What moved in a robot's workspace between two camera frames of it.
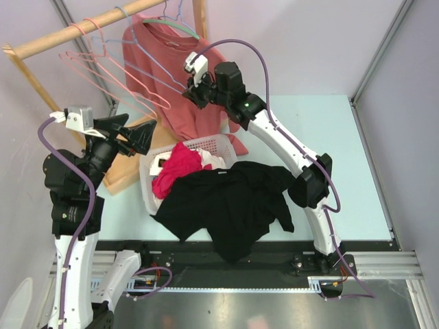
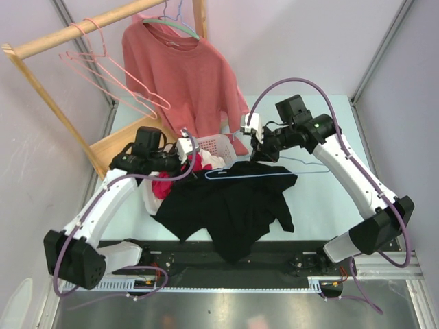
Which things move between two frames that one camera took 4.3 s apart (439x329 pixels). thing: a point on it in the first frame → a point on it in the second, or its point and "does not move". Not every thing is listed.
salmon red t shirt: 155,55 does not move
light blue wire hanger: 132,54 → 325,171
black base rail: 273,263 does not move
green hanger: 170,24 does not move
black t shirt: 234,208 does not move
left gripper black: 139,136 → 178,166
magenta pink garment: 182,162 does not move
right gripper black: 193,93 → 261,152
